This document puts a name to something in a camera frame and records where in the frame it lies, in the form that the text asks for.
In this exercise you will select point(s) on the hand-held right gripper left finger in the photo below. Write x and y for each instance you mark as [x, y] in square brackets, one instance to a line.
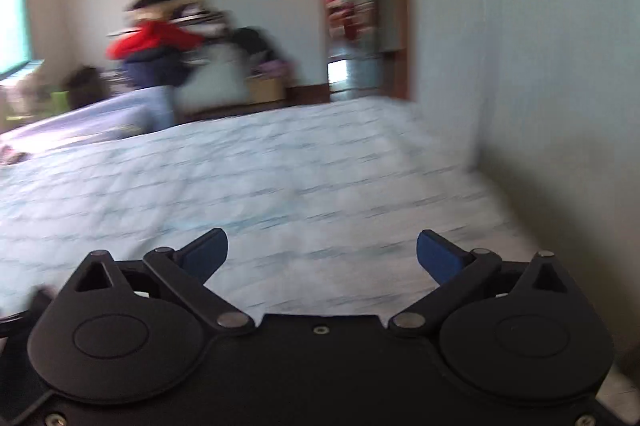
[205, 251]

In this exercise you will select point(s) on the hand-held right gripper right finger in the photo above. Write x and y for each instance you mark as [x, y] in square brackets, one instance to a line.
[440, 256]

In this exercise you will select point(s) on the white script-printed duvet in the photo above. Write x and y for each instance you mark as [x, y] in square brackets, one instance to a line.
[310, 171]

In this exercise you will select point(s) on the pile of clothes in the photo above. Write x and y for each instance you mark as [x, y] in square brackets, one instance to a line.
[215, 81]

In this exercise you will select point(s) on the cardboard box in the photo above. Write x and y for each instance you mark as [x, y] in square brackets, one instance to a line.
[265, 90]

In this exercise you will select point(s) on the lavender quilted blanket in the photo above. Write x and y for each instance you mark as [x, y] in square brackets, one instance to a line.
[90, 121]

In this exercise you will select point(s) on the navy blue jacket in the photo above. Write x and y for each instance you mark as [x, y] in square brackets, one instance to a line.
[152, 68]

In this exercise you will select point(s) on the purple bag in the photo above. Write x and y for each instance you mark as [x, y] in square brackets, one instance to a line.
[272, 68]

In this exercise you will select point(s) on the dark cloth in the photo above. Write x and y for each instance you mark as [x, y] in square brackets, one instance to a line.
[84, 86]

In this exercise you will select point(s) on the green plastic object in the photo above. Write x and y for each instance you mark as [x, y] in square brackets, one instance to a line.
[60, 100]

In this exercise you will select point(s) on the black bag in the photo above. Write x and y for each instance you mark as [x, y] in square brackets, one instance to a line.
[250, 43]

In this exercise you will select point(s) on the red jacket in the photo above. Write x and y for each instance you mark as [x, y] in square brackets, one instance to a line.
[150, 38]

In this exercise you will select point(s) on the window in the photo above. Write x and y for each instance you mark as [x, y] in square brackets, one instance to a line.
[12, 26]

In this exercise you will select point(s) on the wooden door frame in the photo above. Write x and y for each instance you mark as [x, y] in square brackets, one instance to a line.
[400, 6]

